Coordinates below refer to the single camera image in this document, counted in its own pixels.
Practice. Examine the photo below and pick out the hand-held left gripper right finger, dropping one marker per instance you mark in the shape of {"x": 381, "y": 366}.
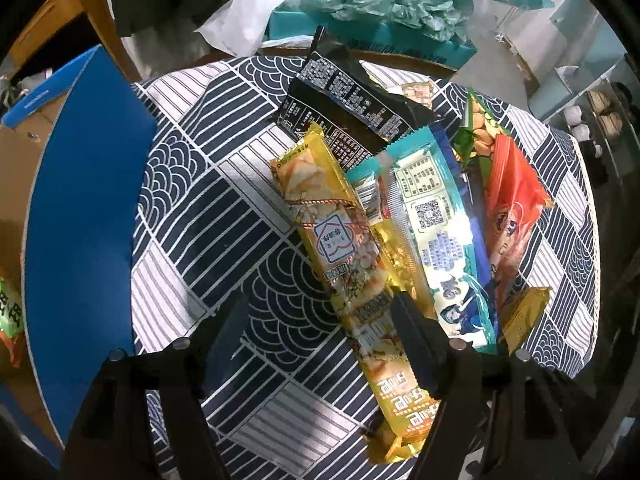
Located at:
{"x": 417, "y": 350}

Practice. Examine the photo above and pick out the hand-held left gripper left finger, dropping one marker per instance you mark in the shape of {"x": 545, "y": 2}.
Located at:
{"x": 220, "y": 355}

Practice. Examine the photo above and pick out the teal snack packet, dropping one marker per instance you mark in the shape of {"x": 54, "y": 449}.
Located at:
{"x": 430, "y": 200}

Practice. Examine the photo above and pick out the long yellow snack packet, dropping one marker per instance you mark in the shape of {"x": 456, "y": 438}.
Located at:
{"x": 325, "y": 210}

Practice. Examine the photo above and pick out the blue cardboard box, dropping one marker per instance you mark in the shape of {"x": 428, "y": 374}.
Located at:
{"x": 80, "y": 210}

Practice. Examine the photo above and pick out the green bean snack packet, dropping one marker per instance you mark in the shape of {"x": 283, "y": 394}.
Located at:
{"x": 477, "y": 130}

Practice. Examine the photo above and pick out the black snack packet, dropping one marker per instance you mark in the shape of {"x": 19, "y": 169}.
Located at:
{"x": 340, "y": 95}

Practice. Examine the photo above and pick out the small gold snack packet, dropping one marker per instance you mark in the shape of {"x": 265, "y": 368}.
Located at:
{"x": 525, "y": 315}

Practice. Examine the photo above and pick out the navy white patterned tablecloth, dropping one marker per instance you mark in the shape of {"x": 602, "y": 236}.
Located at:
{"x": 210, "y": 220}

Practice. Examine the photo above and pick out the green orange snack packet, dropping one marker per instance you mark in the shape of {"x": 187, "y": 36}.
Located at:
{"x": 9, "y": 310}

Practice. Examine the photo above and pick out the small biscuit packet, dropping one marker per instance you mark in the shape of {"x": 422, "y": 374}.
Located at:
{"x": 417, "y": 94}

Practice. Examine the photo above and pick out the white shelf rack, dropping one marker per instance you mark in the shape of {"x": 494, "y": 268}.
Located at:
{"x": 600, "y": 110}

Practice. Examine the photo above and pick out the teal cardboard box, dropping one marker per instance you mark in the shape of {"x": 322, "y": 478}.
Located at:
{"x": 400, "y": 44}

